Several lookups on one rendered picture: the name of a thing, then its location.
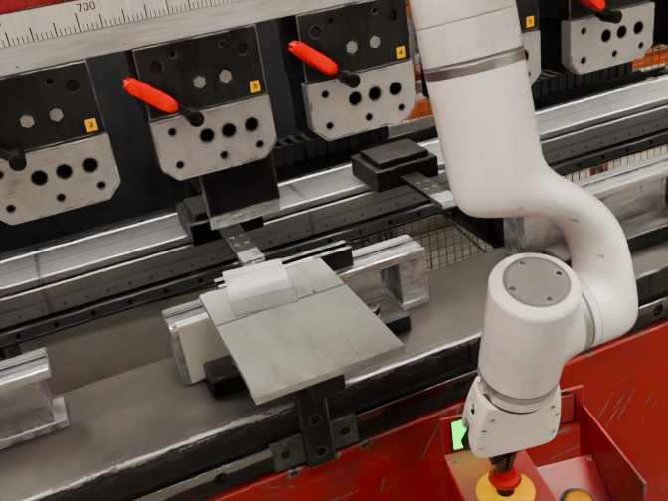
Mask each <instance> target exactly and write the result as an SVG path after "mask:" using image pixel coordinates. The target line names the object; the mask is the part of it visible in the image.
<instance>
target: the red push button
mask: <svg viewBox="0 0 668 501"><path fill-rule="evenodd" d="M488 479H489V482H490V483H491V484H492V486H493V487H495V488H496V491H497V493H498V494H499V495H500V496H503V497H509V496H511V495H513V494H514V492H515V488H517V487H518V486H519V484H520V483H521V480H522V476H521V473H520V471H519V470H518V469H517V468H516V467H514V466H513V468H512V471H506V470H505V471H504V472H503V473H499V472H498V470H497V467H496V466H494V467H493V468H492V469H491V470H490V472H489V475H488Z"/></svg>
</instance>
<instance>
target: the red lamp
mask: <svg viewBox="0 0 668 501"><path fill-rule="evenodd" d="M573 420H574V394H571V395H566V396H562V397H561V415H560V423H564V422H569V421H573ZM560 423H559V424H560Z"/></svg>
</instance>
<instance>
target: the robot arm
mask: <svg viewBox="0 0 668 501"><path fill-rule="evenodd" d="M409 3H410V7H411V12H412V17H413V22H414V26H415V31H416V36H417V44H418V49H419V53H420V58H421V63H422V67H423V72H424V76H425V81H426V86H427V90H428V94H429V99H430V103H431V108H432V112H433V116H434V121H435V125H436V130H437V134H438V138H439V143H440V147H441V152H442V156H443V161H444V165H445V170H446V174H447V178H448V182H449V186H450V190H451V193H452V196H453V198H454V201H455V202H456V204H457V206H458V207H459V209H460V210H461V211H462V212H464V213H465V214H467V215H469V216H472V217H477V218H512V217H534V218H542V219H545V220H547V221H549V222H551V223H552V224H554V225H555V226H556V227H557V228H558V229H559V230H560V231H561V233H562V234H563V236H564V238H565V241H566V243H567V246H568V249H569V252H570V257H571V263H572V267H571V268H569V267H568V266H567V265H566V264H565V263H563V262H562V261H560V260H558V259H556V258H554V257H551V256H549V255H545V254H541V253H533V252H526V253H518V254H515V255H511V256H509V257H507V258H505V259H503V260H502V261H500V262H499V263H498V264H497V265H496V266H495V267H494V268H493V270H492V272H491V274H490V276H489V280H488V288H487V295H486V303H485V311H484V319H483V327H482V335H481V343H480V351H479V359H478V367H477V373H478V377H476V379H475V380H474V382H473V384H472V386H471V388H470V391H469V393H468V396H467V399H466V402H465V406H464V410H463V415H462V427H464V428H467V430H466V432H465V434H464V435H463V437H462V439H461V443H462V446H463V449H464V450H471V451H472V452H473V454H474V456H476V457H479V458H489V460H490V463H491V464H492V465H496V467H497V470H498V472H499V473H503V472H504V471H505V470H506V471H512V468H513V463H514V460H515V459H516V455H517V452H520V451H522V450H523V449H526V448H530V447H534V446H537V445H541V444H544V443H547V442H549V441H551V440H552V439H553V438H554V437H555V436H556V434H557V431H558V427H559V423H560V415H561V391H560V385H559V381H560V377H561V373H562V369H563V367H564V366H565V364H566V363H567V362H568V360H570V359H571V358H572V357H573V356H575V355H577V354H578V353H580V352H582V351H584V350H587V349H590V348H592V347H595V346H598V345H601V344H603V343H606V342H609V341H611V340H614V339H616V338H618V337H620V336H622V335H624V334H625V333H627V332H628V331H629V330H630V329H631V328H632V327H633V325H634V324H635V322H636V319H637V315H638V297H637V289H636V282H635V277H634V271H633V266H632V261H631V256H630V252H629V248H628V245H627V241H626V238H625V235H624V232H623V230H622V228H621V226H620V224H619V222H618V221H617V219H616V218H615V216H614V215H613V214H612V212H611V211H610V210H609V209H608V208H607V207H606V206H605V205H604V204H603V203H602V202H601V201H600V200H599V199H598V198H596V197H595V196H594V195H592V194H591V193H589V192H588V191H586V190H585V189H583V188H582V187H580V186H578V185H576V184H575V183H573V182H571V181H570V180H568V179H566V178H564V177H562V176H561V175H559V174H558V173H556V172H555V171H554V170H553V169H552V168H550V166H549V165H548V164H547V162H546V161H545V159H544V157H543V154H542V150H541V144H540V138H539V132H538V126H537V120H536V114H535V108H534V103H533V97H532V90H531V84H530V78H529V72H528V67H527V61H526V55H525V49H524V43H523V38H522V32H521V27H520V21H519V15H518V10H517V4H516V0H409Z"/></svg>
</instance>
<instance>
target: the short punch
mask: <svg viewBox="0 0 668 501"><path fill-rule="evenodd" d="M198 178H199V182H200V186H201V191H202V195H203V199H204V204H205V208H206V212H207V215H208V217H209V221H210V225H211V229H212V230H215V229H219V228H222V227H226V226H229V225H233V224H236V223H240V222H243V221H247V220H250V219H254V218H257V217H261V216H264V215H268V214H271V213H274V212H278V211H281V209H280V203H279V199H280V194H279V188H278V183H277V177H276V172H275V166H274V161H273V155H272V149H271V151H270V153H269V154H268V156H267V157H266V158H263V159H259V160H256V161H253V162H249V163H245V164H242V165H238V166H234V167H230V168H227V169H223V170H219V171H215V172H212V173H208V174H204V175H200V176H198Z"/></svg>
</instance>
